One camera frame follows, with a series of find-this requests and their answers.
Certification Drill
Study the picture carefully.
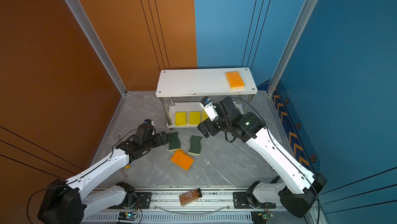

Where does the yellow sponge stack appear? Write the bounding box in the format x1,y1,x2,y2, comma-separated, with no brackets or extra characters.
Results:
189,111,201,126

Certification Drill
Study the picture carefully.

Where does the aluminium corner post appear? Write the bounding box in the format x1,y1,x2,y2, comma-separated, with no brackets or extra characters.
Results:
65,0,127,97
266,0,318,96

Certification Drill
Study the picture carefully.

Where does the white two-tier shelf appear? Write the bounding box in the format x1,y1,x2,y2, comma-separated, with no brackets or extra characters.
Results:
156,68,258,129

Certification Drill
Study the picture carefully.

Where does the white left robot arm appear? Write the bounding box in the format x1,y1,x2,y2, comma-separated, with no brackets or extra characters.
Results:
37,119,167,224

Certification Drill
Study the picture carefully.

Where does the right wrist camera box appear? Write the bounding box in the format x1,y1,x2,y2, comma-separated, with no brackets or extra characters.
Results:
200,96,218,121

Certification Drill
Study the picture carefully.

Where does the brown spice bottle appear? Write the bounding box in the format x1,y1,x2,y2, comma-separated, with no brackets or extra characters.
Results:
179,188,202,206

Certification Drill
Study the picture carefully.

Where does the aluminium corner post right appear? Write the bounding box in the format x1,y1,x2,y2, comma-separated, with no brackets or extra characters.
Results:
266,0,318,96

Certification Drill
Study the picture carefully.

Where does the green circuit board left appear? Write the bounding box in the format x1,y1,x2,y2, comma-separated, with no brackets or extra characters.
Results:
118,212,139,222

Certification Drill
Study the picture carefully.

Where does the orange sponge stack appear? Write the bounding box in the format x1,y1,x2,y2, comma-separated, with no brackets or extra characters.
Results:
225,71,245,90

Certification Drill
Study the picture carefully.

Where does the circuit board right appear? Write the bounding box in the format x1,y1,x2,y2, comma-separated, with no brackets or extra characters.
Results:
255,212,274,224

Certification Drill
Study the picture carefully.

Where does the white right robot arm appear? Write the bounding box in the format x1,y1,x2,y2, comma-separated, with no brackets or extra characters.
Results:
197,97,327,218

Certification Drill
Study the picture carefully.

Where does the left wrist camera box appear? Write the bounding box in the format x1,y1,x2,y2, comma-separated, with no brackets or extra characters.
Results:
144,119,155,126

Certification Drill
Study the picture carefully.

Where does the aluminium corner post left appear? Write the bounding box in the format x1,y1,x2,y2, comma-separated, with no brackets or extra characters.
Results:
65,0,127,97

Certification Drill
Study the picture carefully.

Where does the green scouring sponge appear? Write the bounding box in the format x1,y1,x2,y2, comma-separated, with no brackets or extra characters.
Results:
189,136,203,155
167,132,181,152

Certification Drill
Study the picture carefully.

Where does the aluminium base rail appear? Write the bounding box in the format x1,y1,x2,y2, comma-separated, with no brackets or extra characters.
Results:
80,183,326,224

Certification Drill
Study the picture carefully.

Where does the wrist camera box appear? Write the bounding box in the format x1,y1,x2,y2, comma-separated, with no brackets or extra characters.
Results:
144,119,155,126
200,96,218,121

